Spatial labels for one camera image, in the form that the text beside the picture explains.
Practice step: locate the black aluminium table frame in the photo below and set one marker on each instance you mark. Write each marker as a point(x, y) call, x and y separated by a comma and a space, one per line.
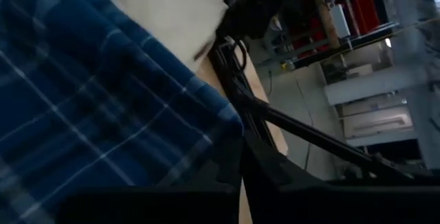
point(309, 134)

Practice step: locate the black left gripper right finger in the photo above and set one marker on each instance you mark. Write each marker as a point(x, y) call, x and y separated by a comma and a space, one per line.
point(326, 205)

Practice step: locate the red storage shelf bins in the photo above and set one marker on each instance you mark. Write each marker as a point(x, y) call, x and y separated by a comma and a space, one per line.
point(364, 7)

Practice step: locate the wooden post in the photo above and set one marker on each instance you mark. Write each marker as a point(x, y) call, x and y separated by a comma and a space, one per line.
point(324, 18)

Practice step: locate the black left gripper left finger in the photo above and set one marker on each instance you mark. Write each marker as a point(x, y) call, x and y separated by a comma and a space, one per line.
point(154, 205)

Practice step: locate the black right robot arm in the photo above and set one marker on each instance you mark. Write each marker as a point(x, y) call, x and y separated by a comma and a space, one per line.
point(254, 11)

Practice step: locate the white cloth bag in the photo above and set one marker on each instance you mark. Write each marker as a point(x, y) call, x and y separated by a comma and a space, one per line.
point(165, 11)

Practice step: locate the blue plaid pants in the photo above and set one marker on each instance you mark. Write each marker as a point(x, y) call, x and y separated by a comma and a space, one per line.
point(86, 97)

